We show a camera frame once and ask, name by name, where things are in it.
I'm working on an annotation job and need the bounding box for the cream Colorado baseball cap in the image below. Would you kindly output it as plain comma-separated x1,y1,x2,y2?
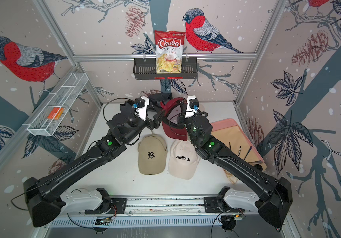
168,140,200,180

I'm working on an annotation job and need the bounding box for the khaki baseball cap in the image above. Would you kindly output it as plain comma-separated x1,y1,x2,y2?
138,134,168,175

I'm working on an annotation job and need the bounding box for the orange box in basket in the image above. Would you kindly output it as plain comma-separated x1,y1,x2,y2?
47,107,65,120

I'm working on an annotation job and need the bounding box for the pink plastic tray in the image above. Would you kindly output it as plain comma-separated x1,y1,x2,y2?
210,118,263,163

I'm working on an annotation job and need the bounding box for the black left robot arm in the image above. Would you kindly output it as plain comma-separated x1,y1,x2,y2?
24,96,164,228

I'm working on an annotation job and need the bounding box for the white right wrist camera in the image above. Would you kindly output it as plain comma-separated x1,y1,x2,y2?
185,96,199,119

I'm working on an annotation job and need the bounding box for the black wall basket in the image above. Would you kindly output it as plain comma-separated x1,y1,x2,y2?
133,58,198,80

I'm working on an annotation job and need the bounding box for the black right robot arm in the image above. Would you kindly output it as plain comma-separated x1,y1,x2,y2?
177,113,293,230

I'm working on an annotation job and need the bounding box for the red baseball cap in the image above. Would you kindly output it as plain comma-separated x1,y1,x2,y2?
160,97,188,141

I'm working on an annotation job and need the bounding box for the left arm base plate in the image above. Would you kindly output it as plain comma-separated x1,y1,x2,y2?
85,198,127,215

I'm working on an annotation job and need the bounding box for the white wire wall basket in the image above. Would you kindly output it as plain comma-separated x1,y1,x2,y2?
24,72,89,136

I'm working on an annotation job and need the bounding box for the black baseball cap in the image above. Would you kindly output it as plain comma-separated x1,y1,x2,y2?
148,92,172,105

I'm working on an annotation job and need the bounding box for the Chuba cassava chips bag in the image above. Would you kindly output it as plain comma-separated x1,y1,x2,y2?
155,31,185,74

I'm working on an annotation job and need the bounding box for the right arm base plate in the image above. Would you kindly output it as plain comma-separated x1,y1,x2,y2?
203,197,245,213

